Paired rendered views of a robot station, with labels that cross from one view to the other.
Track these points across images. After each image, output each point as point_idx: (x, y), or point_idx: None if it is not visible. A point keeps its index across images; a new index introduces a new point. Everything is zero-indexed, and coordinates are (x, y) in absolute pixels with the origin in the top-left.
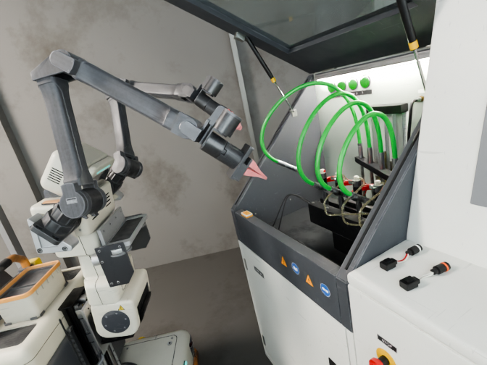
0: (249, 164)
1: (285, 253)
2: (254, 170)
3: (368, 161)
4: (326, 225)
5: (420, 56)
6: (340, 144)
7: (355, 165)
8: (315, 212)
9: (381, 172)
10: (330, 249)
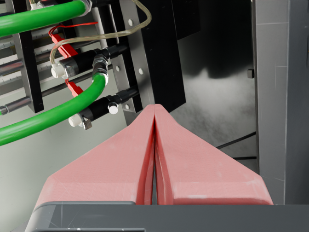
0: (108, 205)
1: (302, 35)
2: (146, 147)
3: (18, 66)
4: (174, 57)
5: None
6: (37, 166)
7: (59, 123)
8: (164, 93)
9: (14, 4)
10: (207, 32)
